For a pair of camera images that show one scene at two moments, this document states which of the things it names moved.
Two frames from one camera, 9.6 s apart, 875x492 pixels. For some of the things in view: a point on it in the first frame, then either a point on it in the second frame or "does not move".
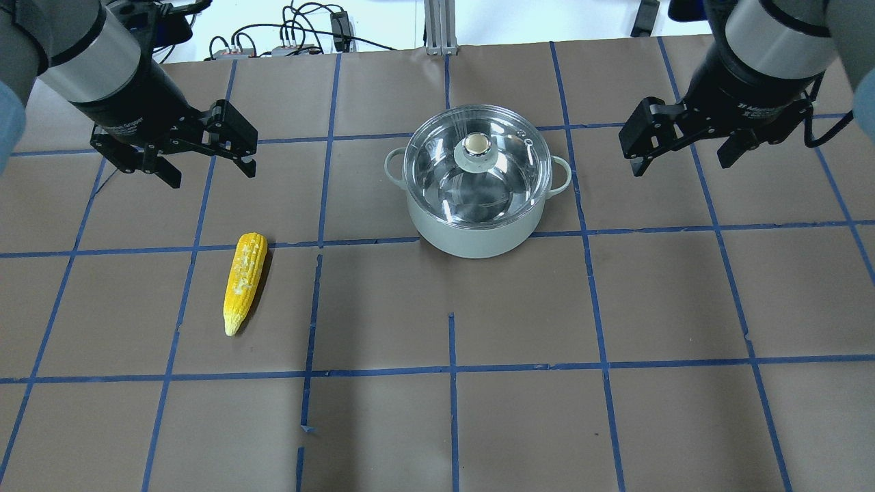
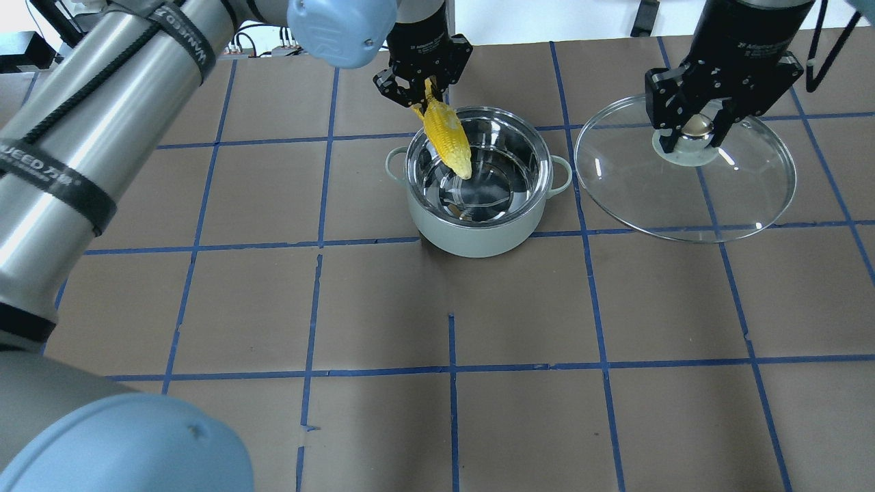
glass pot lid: (477, 167) → (697, 193)
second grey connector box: (297, 50) does not move
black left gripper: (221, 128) → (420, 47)
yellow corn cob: (244, 277) → (446, 133)
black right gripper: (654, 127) → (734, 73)
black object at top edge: (645, 19) does not move
